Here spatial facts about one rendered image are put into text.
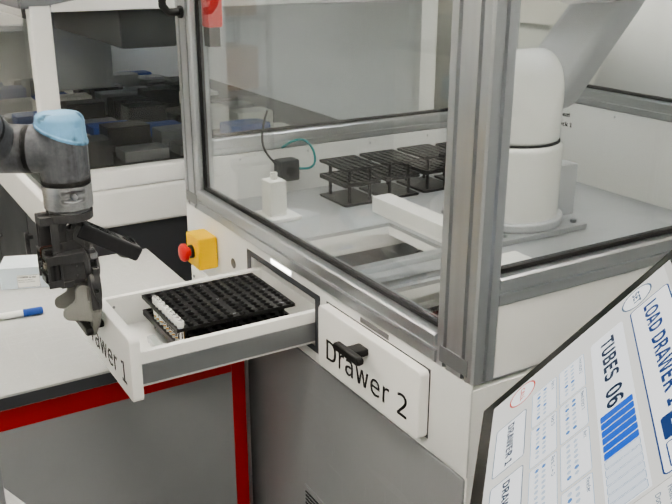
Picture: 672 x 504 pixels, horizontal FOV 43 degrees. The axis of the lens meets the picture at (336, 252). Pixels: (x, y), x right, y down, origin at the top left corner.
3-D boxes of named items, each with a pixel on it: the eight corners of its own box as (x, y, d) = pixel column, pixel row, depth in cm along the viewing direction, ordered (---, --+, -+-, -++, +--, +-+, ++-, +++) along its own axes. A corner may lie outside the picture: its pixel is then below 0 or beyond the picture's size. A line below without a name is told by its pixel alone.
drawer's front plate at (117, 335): (134, 404, 134) (128, 340, 131) (83, 336, 158) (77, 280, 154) (144, 401, 135) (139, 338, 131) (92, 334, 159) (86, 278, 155)
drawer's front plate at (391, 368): (417, 440, 124) (420, 373, 121) (318, 362, 148) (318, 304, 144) (427, 437, 125) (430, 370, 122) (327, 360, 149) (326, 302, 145)
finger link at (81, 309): (64, 340, 139) (56, 286, 137) (101, 333, 142) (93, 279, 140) (69, 345, 136) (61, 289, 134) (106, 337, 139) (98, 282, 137)
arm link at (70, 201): (83, 174, 138) (98, 186, 132) (86, 201, 140) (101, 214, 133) (36, 180, 134) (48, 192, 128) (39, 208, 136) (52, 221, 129)
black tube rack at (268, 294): (179, 364, 143) (176, 329, 141) (144, 327, 157) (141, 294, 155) (295, 335, 154) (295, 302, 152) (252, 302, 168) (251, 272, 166)
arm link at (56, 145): (37, 107, 133) (91, 107, 133) (45, 176, 137) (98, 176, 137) (19, 117, 126) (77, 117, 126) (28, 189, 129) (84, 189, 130)
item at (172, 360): (141, 388, 136) (138, 353, 134) (94, 329, 157) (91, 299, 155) (353, 333, 155) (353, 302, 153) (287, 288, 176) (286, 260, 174)
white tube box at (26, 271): (0, 290, 194) (-3, 268, 192) (6, 276, 202) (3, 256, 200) (58, 286, 196) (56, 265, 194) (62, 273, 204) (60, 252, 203)
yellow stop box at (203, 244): (196, 272, 183) (195, 240, 181) (184, 262, 189) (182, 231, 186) (218, 267, 185) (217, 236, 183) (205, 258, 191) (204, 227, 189)
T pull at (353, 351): (357, 368, 129) (357, 359, 128) (332, 349, 135) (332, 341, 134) (377, 362, 130) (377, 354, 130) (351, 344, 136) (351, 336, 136)
